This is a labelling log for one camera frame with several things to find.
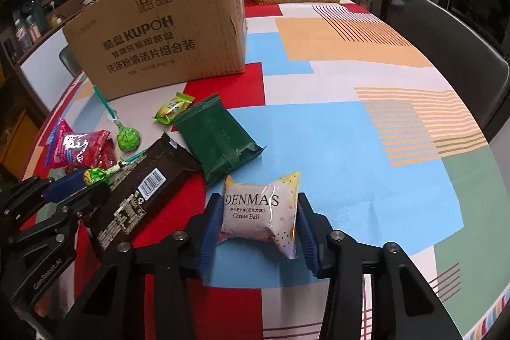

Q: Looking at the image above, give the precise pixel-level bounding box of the brown chocolate bar packet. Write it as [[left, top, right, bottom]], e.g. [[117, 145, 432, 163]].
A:
[[82, 135, 202, 265]]

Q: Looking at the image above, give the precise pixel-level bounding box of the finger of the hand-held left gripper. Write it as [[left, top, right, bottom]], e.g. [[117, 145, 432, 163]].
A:
[[0, 169, 90, 223], [8, 184, 111, 257]]

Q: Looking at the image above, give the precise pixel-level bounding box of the clear plastic bottle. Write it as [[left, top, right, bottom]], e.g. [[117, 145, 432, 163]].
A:
[[12, 15, 32, 51], [25, 14, 42, 42]]

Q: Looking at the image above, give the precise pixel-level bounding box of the yellow bin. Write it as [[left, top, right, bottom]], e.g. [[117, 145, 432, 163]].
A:
[[0, 113, 40, 170]]

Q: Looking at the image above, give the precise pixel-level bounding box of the brown cardboard box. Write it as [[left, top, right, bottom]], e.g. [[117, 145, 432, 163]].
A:
[[62, 0, 248, 101]]

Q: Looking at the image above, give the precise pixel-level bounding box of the red foil snack packet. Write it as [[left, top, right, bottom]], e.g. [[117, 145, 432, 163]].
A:
[[96, 139, 121, 171], [43, 117, 111, 169]]

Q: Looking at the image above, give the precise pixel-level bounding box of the white dotted snack packet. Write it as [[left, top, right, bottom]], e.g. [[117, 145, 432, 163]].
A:
[[215, 171, 301, 260]]

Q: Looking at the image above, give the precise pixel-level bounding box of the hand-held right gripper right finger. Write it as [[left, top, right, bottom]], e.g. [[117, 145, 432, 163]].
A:
[[297, 192, 459, 340]]

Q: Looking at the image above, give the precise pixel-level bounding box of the dark green snack packet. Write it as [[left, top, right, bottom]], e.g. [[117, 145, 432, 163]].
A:
[[172, 94, 266, 185]]

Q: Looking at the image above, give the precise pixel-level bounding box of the green lollipop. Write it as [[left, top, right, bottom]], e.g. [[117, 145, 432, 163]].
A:
[[83, 149, 149, 186], [93, 85, 143, 153]]

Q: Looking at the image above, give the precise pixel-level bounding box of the small green candy packet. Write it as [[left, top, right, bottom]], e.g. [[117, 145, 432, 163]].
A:
[[151, 92, 196, 125]]

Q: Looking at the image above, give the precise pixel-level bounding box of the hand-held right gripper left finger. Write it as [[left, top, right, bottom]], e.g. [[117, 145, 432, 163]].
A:
[[69, 194, 224, 340]]

